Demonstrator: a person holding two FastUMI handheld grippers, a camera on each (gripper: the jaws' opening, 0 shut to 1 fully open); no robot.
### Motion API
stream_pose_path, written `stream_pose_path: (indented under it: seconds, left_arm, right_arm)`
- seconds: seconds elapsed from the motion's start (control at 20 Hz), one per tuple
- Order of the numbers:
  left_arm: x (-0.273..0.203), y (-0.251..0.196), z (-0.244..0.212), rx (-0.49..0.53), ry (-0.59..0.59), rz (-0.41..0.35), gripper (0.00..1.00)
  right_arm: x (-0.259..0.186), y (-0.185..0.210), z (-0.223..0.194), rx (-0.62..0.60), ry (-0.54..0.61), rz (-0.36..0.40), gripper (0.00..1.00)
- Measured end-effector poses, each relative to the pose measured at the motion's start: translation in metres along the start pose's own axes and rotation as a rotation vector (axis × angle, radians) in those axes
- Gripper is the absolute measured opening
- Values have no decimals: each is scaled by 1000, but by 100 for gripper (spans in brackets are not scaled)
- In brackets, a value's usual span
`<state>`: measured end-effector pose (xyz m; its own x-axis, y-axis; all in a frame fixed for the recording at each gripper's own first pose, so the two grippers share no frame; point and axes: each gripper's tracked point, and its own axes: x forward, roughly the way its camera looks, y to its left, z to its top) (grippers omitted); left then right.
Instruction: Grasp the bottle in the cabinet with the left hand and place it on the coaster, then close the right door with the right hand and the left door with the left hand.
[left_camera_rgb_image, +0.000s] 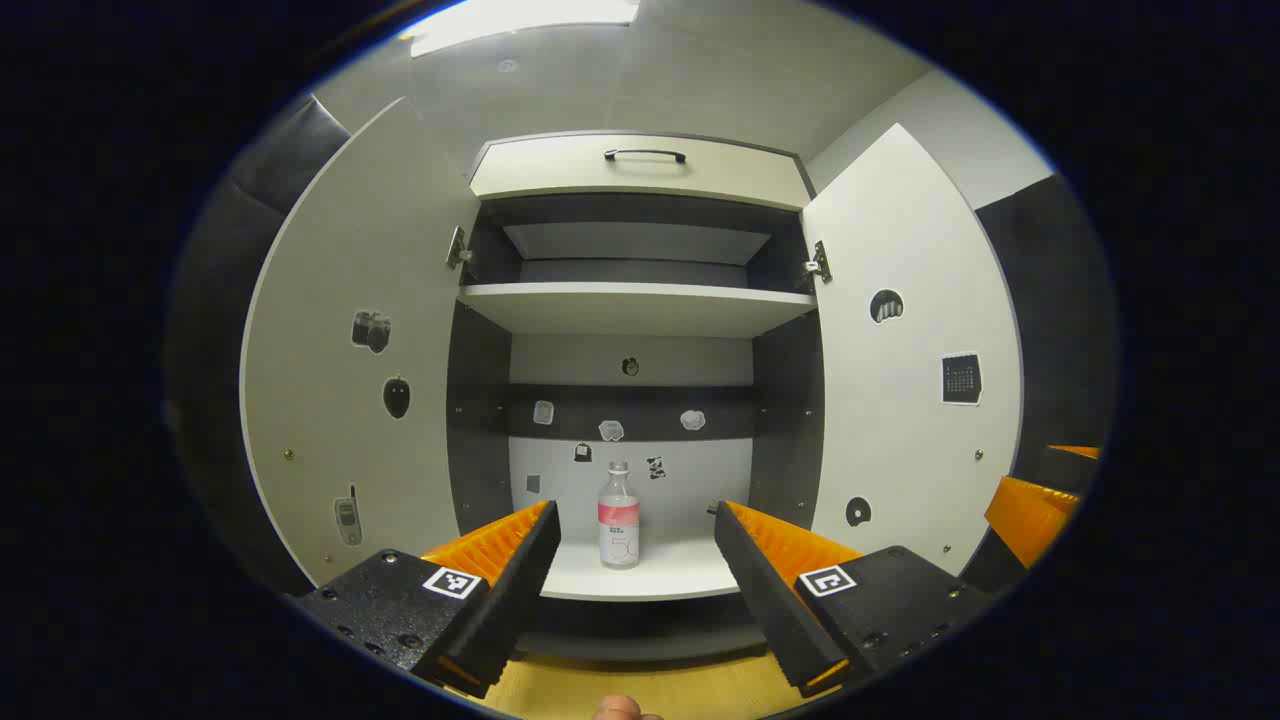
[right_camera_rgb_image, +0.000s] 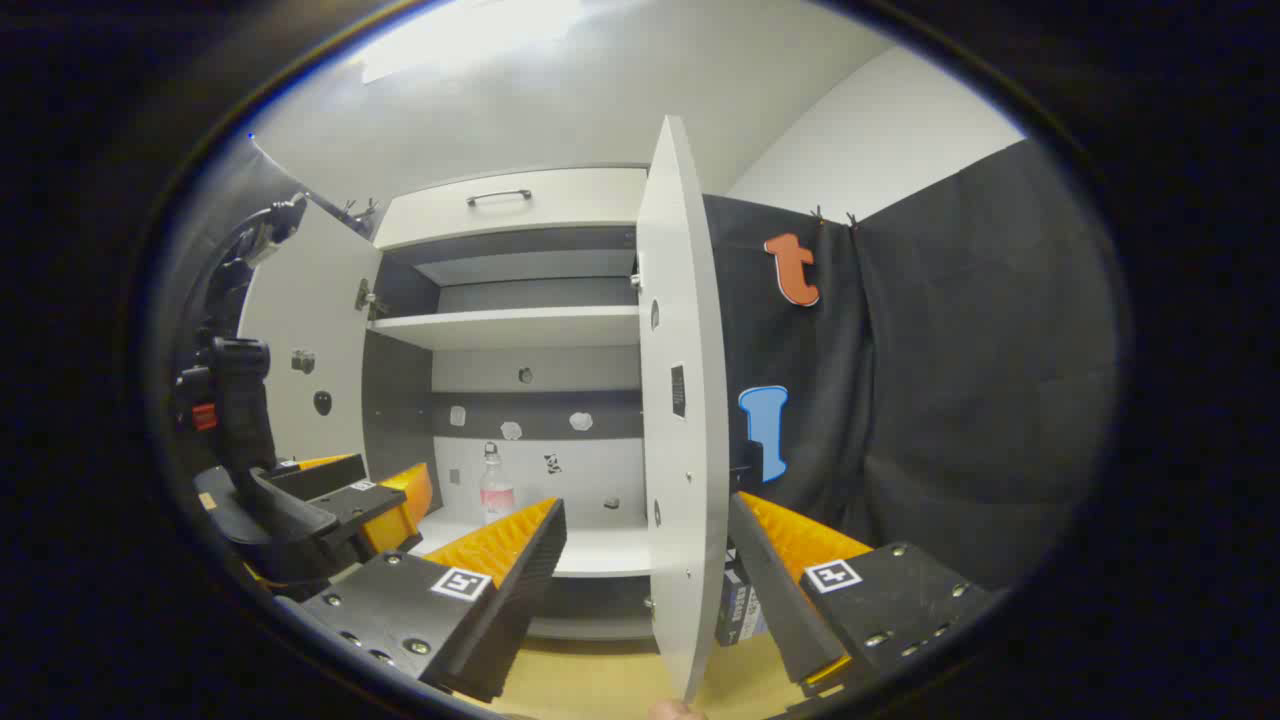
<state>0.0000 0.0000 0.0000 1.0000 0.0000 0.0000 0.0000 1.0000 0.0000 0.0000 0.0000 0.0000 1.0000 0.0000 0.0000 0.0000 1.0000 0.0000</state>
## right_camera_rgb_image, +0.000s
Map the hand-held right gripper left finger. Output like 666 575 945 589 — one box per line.
295 497 568 704

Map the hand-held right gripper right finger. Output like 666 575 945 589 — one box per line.
727 490 1003 691

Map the clear bottle with pink label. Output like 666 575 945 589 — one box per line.
480 441 517 526

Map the white cabinet door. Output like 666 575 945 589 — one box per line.
238 200 386 476
636 115 731 704

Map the white and grey cabinet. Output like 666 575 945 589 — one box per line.
360 165 653 641

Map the white cabinet drawer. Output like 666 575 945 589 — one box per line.
373 167 649 253

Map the dark blue book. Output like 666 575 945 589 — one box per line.
715 560 747 646

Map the black backdrop cloth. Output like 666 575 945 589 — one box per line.
150 138 1119 593

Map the black curved cable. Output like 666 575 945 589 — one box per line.
205 193 309 341

